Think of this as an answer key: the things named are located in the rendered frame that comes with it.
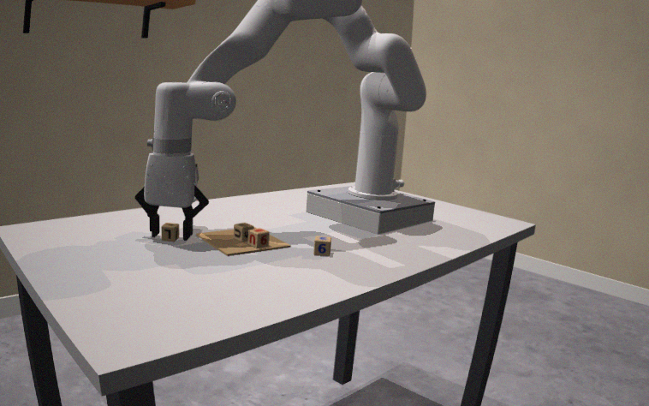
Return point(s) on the wooden letter block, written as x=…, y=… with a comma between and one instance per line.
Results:
x=169, y=232
x=241, y=231
x=258, y=238
x=322, y=245

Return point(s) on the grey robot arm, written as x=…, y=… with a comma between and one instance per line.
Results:
x=395, y=82

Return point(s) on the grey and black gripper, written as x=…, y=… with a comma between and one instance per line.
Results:
x=169, y=183

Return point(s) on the tan flat square mat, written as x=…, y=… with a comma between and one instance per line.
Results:
x=224, y=241

